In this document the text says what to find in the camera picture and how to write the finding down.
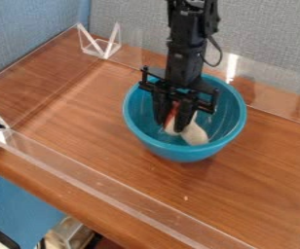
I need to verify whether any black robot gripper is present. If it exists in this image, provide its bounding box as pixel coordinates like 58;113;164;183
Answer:
138;42;220;132

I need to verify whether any plush brown white mushroom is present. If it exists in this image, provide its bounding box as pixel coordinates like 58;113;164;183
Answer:
164;102;209;146

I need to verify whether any blue plastic bowl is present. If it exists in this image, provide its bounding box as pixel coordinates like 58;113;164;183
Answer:
123;74;248;162

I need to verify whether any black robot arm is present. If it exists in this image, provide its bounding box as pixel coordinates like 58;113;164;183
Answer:
138;0;224;132

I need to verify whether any clear acrylic back barrier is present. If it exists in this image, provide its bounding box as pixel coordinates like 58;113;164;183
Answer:
110;33;300;123

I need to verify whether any clear acrylic barrier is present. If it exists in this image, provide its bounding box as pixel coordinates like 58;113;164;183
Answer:
0;116;254;249
110;33;300;123

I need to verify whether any clear acrylic front barrier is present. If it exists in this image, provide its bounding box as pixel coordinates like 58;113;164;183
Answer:
0;116;254;249

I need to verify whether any grey metal box below table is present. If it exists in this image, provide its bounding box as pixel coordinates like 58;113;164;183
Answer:
45;217;94;249

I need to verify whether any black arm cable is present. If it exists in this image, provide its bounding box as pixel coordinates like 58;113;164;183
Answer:
200;35;225;68

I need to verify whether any clear acrylic corner bracket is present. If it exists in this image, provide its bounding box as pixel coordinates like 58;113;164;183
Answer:
75;22;122;59

